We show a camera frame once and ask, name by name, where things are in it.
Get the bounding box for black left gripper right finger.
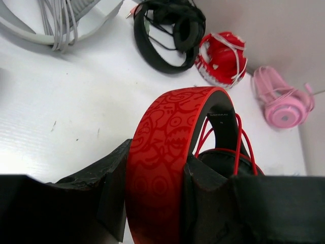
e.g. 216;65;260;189
183;155;324;243

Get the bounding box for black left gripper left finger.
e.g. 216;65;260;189
1;139;131;243

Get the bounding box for red black headphones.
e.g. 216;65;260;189
125;86;261;243

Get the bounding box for pink headphones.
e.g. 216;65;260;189
252;66;315;129

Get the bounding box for red white folded headphones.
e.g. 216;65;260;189
194;32;247;89

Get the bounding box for grey white headphones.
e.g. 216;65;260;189
1;1;123;52

